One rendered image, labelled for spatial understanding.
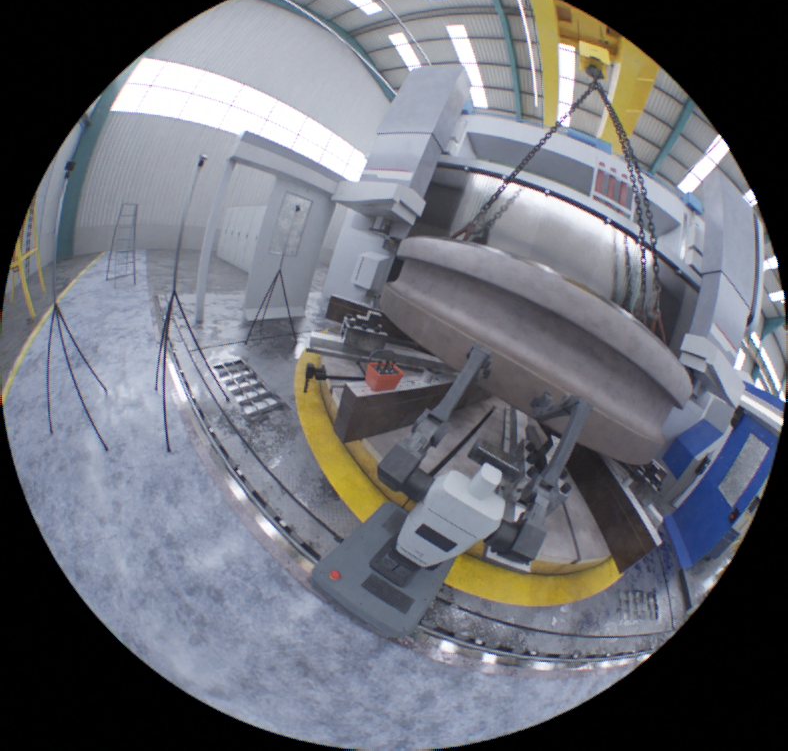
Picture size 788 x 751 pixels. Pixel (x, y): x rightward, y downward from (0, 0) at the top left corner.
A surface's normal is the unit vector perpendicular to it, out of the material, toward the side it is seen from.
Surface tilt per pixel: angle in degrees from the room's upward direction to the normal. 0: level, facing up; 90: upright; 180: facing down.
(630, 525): 90
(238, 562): 0
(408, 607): 0
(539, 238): 90
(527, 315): 90
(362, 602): 0
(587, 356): 90
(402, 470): 30
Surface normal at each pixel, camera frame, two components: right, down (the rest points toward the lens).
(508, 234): -0.45, 0.19
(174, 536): 0.33, -0.88
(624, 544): -0.94, -0.33
